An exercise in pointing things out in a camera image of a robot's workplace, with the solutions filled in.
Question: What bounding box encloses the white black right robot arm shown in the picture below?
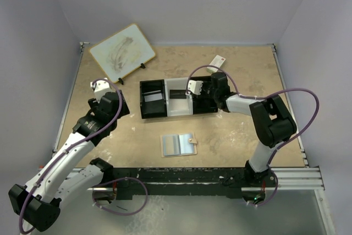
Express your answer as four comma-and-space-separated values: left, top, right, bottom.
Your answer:
201, 72, 297, 186

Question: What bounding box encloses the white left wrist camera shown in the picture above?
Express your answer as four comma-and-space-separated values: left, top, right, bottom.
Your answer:
90, 78, 113, 102

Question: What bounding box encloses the white card in left bin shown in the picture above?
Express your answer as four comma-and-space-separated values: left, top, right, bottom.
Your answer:
144, 93, 163, 102

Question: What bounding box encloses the black left bin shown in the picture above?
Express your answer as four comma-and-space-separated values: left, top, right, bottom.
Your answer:
140, 79, 167, 119

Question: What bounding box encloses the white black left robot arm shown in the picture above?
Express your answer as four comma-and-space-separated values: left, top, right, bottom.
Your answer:
8, 90, 130, 234

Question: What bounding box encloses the black card in middle bin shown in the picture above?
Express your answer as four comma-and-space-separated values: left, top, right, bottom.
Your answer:
169, 90, 187, 99

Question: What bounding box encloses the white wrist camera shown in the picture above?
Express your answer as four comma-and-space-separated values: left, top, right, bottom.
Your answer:
186, 80, 203, 95
90, 78, 113, 102

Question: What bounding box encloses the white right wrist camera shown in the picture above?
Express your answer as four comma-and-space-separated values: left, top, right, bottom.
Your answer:
186, 80, 203, 95

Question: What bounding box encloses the black right bin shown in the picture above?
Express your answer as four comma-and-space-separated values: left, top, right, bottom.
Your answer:
190, 76, 218, 114

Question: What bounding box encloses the white middle bin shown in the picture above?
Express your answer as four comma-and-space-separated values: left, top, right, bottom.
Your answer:
164, 78, 193, 117

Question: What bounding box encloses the small white red box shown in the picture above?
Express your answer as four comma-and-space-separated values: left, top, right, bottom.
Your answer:
211, 55, 226, 68

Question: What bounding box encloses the aluminium table frame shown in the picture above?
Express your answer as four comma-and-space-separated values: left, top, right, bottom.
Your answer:
19, 42, 336, 235

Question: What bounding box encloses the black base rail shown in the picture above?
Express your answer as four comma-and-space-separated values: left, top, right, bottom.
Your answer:
93, 167, 277, 200

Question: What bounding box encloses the beige card holder wallet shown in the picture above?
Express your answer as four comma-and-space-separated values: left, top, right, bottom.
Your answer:
160, 133, 197, 158

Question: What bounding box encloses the white board with wooden frame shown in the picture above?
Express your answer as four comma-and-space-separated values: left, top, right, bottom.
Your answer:
89, 23, 156, 83

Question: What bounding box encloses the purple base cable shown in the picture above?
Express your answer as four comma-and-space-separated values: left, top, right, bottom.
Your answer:
92, 177, 149, 216
246, 173, 280, 209

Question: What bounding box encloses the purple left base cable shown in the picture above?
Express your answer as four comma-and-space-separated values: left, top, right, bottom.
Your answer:
92, 177, 149, 216

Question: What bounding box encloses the black board stand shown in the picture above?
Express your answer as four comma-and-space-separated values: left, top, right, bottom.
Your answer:
118, 63, 146, 85

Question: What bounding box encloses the black bin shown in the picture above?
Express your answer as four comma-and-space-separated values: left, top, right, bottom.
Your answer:
140, 79, 167, 119
190, 76, 218, 114

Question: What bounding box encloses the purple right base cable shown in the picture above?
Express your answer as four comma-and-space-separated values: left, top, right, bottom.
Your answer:
246, 173, 280, 209

